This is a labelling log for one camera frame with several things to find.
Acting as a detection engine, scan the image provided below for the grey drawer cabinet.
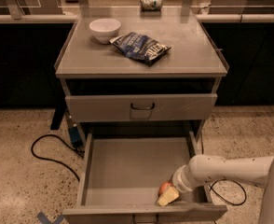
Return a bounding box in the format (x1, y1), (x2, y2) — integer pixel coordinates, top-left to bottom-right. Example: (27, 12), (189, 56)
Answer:
(56, 7), (227, 133)

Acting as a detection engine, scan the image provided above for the crumpled white green can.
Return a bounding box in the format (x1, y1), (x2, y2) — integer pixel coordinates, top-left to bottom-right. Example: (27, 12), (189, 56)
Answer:
(140, 0), (163, 11)

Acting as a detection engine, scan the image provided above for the black floor cable right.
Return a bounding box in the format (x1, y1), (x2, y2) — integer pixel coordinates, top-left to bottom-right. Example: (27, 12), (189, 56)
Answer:
(199, 133), (247, 207)

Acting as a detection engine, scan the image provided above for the black drawer handle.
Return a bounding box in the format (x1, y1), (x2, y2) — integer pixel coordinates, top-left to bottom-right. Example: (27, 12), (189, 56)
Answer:
(132, 214), (159, 224)
(130, 103), (156, 111)

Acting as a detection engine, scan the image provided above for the black top drawer handle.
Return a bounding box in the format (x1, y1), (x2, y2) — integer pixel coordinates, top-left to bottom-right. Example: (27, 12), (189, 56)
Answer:
(130, 103), (156, 111)

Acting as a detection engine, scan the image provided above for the blue power box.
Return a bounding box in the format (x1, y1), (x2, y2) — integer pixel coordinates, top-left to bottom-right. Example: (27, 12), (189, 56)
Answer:
(68, 126), (82, 147)

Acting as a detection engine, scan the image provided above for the closed top drawer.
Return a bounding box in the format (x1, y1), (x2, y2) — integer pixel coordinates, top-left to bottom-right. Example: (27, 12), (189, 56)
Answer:
(65, 94), (217, 122)

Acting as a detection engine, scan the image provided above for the white ceramic bowl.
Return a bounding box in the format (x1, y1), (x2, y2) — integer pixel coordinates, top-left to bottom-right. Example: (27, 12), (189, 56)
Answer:
(89, 19), (121, 44)

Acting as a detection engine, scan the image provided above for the blue chip bag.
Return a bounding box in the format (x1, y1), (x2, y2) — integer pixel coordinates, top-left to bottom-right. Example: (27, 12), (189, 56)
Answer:
(110, 32), (171, 66)

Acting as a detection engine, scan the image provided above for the red apple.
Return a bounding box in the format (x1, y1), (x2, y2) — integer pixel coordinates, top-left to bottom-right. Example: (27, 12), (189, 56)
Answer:
(158, 181), (173, 196)

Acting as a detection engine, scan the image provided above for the open middle drawer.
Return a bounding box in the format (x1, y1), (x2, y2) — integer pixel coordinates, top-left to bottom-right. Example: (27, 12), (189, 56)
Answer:
(62, 132), (226, 224)

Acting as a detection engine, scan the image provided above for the black floor cable left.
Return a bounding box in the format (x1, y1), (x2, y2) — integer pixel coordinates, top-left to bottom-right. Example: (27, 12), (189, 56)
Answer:
(30, 133), (85, 183)

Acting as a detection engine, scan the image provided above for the black middle drawer handle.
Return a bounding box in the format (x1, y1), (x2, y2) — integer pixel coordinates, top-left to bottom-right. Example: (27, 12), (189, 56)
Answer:
(132, 214), (159, 224)

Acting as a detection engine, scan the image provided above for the long dark counter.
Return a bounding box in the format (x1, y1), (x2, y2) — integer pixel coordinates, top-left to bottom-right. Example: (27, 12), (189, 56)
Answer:
(0, 21), (274, 107)

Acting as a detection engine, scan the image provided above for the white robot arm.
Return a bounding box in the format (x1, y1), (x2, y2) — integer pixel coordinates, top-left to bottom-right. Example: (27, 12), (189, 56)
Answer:
(157, 154), (274, 224)

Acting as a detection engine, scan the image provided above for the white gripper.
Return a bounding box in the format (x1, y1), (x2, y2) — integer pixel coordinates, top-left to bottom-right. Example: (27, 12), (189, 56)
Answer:
(157, 165), (194, 206)

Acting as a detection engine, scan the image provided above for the blue tape cross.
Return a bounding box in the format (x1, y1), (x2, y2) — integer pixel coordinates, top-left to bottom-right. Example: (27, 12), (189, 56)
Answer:
(36, 212), (64, 224)

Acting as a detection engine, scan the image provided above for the black floor cable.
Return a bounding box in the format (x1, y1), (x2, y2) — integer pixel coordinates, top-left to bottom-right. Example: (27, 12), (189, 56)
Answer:
(30, 133), (85, 183)
(199, 133), (247, 207)

